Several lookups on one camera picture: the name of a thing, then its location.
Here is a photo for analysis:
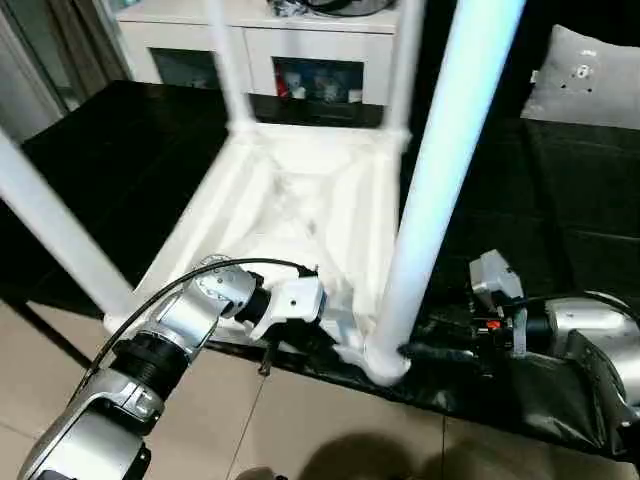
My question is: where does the white plastic table top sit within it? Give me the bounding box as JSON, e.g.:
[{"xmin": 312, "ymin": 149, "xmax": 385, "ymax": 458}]
[{"xmin": 102, "ymin": 124, "xmax": 415, "ymax": 387}]

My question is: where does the black work mat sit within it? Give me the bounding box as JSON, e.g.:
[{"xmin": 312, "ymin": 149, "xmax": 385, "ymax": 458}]
[{"xmin": 0, "ymin": 79, "xmax": 640, "ymax": 457}]

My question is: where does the grey printed pillow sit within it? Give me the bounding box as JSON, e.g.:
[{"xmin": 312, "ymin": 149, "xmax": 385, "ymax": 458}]
[{"xmin": 519, "ymin": 23, "xmax": 640, "ymax": 130}]

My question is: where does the black plastic packet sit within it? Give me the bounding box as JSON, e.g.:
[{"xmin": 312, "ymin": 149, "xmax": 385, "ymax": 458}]
[{"xmin": 272, "ymin": 0, "xmax": 309, "ymax": 19}]

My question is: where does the white cabinet with glass doors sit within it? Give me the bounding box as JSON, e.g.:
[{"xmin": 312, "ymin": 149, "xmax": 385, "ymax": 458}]
[{"xmin": 117, "ymin": 0, "xmax": 402, "ymax": 109}]

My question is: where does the black sofa with gold label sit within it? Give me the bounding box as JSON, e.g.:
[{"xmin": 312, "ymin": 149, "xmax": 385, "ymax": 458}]
[{"xmin": 414, "ymin": 0, "xmax": 640, "ymax": 122}]

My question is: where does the grey window curtain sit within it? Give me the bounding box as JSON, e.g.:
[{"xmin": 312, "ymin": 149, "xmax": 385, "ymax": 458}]
[{"xmin": 0, "ymin": 0, "xmax": 132, "ymax": 142}]

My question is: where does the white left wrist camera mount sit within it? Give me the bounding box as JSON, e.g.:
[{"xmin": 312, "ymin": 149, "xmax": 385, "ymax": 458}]
[{"xmin": 249, "ymin": 276, "xmax": 330, "ymax": 345}]

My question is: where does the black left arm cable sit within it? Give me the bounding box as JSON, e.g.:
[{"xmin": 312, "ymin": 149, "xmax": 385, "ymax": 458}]
[{"xmin": 69, "ymin": 257, "xmax": 321, "ymax": 401}]

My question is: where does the black metal frame bar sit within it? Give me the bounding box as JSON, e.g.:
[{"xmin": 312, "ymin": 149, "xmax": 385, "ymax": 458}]
[{"xmin": 0, "ymin": 294, "xmax": 95, "ymax": 367}]

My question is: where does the grey bag with black strap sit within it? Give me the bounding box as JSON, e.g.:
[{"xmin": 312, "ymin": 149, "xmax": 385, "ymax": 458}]
[{"xmin": 304, "ymin": 0, "xmax": 396, "ymax": 14}]

